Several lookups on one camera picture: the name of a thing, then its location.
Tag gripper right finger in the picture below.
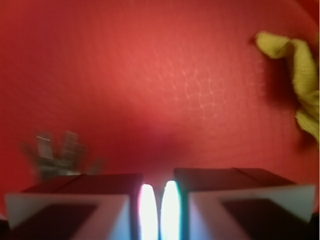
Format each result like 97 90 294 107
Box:
160 167 316 240

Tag yellow cloth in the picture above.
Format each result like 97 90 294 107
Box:
255 31 320 143

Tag red plastic tray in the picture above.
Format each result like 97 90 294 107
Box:
0 0 320 221

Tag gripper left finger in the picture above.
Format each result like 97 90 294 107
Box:
4 173 158 240

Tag silver key bunch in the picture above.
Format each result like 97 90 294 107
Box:
20 131 106 182

